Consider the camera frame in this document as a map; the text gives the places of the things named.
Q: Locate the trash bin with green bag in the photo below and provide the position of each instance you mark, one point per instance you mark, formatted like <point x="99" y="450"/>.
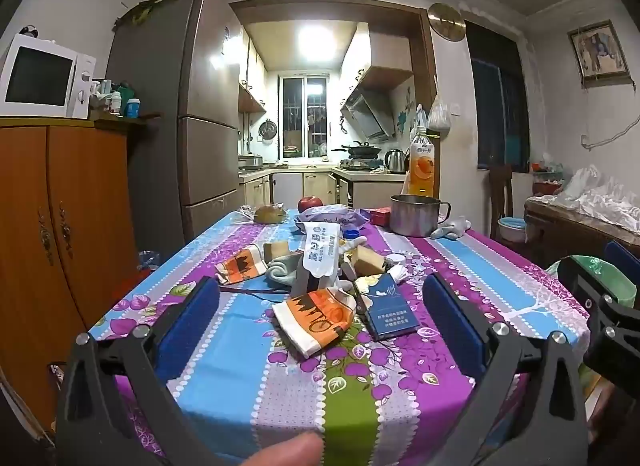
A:
<point x="617" y="283"/>

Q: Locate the dried plant bundle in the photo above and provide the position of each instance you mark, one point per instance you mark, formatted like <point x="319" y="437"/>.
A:
<point x="145" y="8"/>

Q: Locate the bagged brown bun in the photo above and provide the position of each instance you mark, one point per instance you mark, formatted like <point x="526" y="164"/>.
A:
<point x="270" y="214"/>

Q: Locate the dark wooden table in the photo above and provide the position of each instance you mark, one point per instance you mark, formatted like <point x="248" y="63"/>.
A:
<point x="565" y="236"/>

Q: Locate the grey glove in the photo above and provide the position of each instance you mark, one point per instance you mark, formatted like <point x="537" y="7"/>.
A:
<point x="450" y="228"/>

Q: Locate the white hanging plastic bag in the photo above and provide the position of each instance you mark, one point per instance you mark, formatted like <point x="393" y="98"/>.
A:
<point x="439" y="115"/>

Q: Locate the orange juice bottle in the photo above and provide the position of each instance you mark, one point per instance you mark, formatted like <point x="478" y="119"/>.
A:
<point x="422" y="170"/>

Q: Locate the yellow foam block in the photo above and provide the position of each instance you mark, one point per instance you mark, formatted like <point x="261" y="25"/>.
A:
<point x="367" y="261"/>
<point x="276" y="251"/>

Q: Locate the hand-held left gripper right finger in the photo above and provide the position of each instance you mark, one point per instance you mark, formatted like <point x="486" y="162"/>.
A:
<point x="450" y="321"/>

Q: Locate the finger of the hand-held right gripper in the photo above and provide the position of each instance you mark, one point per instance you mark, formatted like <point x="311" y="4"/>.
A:
<point x="622" y="253"/>
<point x="612" y="346"/>

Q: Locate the grey refrigerator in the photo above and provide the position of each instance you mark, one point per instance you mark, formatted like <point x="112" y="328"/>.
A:
<point x="200" y="95"/>

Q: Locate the blue cigarette box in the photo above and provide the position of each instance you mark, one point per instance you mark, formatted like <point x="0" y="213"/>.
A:
<point x="387" y="311"/>

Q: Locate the hanging round strainer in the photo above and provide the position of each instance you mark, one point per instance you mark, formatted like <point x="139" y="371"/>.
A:
<point x="267" y="130"/>

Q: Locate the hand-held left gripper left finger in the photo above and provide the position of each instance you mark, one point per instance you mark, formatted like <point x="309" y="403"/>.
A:
<point x="192" y="318"/>

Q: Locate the white microwave oven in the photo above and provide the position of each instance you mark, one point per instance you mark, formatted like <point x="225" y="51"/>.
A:
<point x="40" y="75"/>

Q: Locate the blue lidded jar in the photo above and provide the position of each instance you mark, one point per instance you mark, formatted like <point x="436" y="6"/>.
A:
<point x="132" y="108"/>

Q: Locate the dark blue framed window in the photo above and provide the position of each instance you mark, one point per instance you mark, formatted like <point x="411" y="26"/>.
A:
<point x="500" y="110"/>

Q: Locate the framed wall picture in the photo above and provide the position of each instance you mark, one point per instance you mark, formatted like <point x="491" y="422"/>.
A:
<point x="597" y="50"/>

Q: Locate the brown wooden cabinet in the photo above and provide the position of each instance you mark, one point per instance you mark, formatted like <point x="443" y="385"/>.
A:
<point x="75" y="221"/>

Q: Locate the red plastic basin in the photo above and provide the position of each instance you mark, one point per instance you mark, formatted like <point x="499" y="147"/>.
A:
<point x="547" y="188"/>

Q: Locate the dark wooden chair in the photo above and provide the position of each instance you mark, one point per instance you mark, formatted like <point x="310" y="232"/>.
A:
<point x="500" y="191"/>

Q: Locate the grey sock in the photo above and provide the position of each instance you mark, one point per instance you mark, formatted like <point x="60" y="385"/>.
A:
<point x="282" y="271"/>

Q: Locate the blue bottle cap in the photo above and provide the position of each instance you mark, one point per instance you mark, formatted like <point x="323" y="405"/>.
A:
<point x="351" y="234"/>

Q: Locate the person's left hand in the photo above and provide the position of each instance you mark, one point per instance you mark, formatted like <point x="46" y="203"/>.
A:
<point x="285" y="453"/>

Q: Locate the red box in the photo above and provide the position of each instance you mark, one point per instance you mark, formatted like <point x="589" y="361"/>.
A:
<point x="381" y="216"/>

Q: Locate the barred kitchen window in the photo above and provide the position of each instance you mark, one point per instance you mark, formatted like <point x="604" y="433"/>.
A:
<point x="305" y="115"/>

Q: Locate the steel range hood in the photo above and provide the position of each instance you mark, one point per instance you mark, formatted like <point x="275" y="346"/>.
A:
<point x="367" y="113"/>

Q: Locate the electric cooking pan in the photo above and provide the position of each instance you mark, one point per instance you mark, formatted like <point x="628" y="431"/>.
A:
<point x="250" y="161"/>

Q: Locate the kitchen wall cabinet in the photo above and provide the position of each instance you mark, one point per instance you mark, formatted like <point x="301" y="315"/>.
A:
<point x="252" y="75"/>

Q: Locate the steel electric kettle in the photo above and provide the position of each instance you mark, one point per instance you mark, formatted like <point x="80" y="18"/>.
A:
<point x="395" y="161"/>

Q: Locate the white medicine box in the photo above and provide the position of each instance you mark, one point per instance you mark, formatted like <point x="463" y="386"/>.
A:
<point x="320" y="251"/>

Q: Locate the purple snack bag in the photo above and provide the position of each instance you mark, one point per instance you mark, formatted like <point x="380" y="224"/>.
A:
<point x="340" y="216"/>

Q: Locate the black wok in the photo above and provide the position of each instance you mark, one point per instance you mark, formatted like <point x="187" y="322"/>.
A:
<point x="362" y="149"/>

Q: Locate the blue plastic basin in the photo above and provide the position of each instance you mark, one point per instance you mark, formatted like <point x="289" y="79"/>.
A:
<point x="511" y="228"/>

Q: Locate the red apple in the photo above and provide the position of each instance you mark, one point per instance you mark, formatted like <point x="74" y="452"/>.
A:
<point x="310" y="204"/>

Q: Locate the white crumpled tissue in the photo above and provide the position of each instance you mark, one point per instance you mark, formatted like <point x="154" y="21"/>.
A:
<point x="400" y="273"/>

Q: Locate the orange white paper bag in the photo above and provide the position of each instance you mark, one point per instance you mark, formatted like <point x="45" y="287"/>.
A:
<point x="240" y="266"/>
<point x="310" y="321"/>

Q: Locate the gold round wall clock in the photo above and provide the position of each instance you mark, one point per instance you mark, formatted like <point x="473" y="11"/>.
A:
<point x="446" y="21"/>

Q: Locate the ceiling light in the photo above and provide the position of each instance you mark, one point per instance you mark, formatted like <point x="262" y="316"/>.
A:
<point x="316" y="41"/>

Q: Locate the green container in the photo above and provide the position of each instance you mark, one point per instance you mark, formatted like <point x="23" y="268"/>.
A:
<point x="126" y="92"/>

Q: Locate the purple floral striped tablecloth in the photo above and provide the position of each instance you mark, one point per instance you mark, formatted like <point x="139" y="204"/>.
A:
<point x="280" y="386"/>

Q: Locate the white pill bottle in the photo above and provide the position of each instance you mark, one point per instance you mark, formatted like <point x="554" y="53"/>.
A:
<point x="116" y="103"/>

